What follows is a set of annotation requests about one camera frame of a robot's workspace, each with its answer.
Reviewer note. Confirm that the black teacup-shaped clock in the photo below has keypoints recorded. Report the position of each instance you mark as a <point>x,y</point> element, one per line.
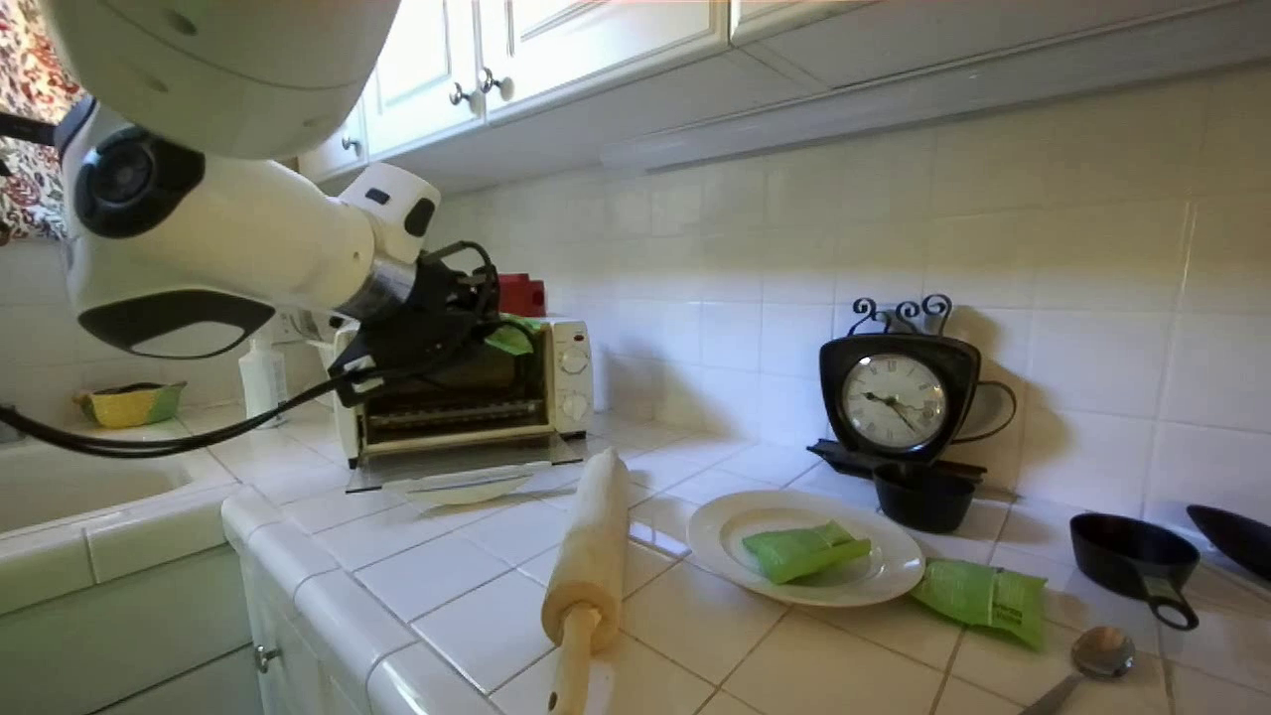
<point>900,400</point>

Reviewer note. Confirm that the red round container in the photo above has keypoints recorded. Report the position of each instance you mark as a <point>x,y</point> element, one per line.
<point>521,294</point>

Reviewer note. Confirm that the floral curtain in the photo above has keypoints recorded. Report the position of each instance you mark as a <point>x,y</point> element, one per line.
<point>32,122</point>

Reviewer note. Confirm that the metal spoon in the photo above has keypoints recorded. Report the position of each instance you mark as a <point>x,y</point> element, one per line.
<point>1103,655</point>

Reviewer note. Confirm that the large black measuring cup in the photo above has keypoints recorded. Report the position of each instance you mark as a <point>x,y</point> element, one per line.
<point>1235,538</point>

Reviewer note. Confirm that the brass cabinet knob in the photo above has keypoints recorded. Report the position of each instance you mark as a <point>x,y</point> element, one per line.
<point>460,98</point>
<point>495,81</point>

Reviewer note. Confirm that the white lower cabinet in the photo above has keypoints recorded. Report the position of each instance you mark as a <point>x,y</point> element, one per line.
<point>133,637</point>

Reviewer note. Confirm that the white round plate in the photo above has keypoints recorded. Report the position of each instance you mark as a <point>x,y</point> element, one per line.
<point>848,580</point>

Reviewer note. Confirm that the wooden rolling pin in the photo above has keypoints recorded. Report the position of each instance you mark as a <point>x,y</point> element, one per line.
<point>590,559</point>

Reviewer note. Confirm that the small black cup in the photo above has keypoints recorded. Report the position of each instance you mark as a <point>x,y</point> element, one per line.
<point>924,504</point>

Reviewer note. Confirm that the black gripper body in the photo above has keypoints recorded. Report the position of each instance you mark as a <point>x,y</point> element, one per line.
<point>422,322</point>

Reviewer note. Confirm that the white sink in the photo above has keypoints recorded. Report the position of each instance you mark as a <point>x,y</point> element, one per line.
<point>79,500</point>

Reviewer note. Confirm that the white toaster oven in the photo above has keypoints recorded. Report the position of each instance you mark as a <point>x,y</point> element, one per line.
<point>561,378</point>

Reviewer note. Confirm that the white cabinet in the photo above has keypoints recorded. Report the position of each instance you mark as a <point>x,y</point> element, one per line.
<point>133,637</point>
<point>860,53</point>

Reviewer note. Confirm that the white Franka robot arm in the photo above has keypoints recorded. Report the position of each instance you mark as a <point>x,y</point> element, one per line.
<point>210,223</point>

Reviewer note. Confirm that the white upper cabinet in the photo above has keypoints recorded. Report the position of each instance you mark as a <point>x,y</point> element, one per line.
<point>860,53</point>

